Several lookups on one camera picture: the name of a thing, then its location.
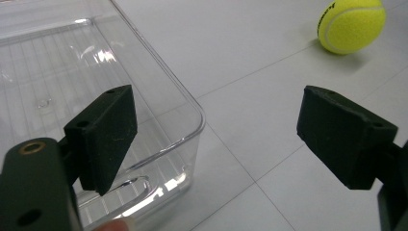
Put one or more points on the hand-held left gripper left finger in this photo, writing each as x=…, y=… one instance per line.
x=102, y=141

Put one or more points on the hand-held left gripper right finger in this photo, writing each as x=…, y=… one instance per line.
x=343, y=141

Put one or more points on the clear plastic storage box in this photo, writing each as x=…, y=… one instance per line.
x=57, y=73

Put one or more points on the yellow tennis ball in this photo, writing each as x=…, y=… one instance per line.
x=351, y=25

